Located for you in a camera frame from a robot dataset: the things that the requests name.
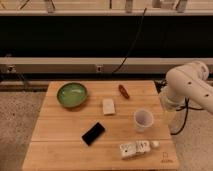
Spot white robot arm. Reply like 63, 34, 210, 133
159, 61, 213, 125

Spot clear plastic cup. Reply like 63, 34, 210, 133
134, 109, 154, 132

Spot small white cap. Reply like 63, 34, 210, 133
150, 141, 160, 149

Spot red chili pepper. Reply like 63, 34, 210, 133
118, 84, 130, 99

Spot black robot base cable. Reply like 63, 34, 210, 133
170, 97, 205, 136

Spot green ceramic bowl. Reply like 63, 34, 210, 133
57, 82, 88, 108

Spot white sponge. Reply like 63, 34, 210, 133
102, 99, 115, 115

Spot black hanging cable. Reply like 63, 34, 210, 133
111, 7, 148, 74

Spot white dice block toy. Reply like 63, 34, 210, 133
119, 140, 151, 159

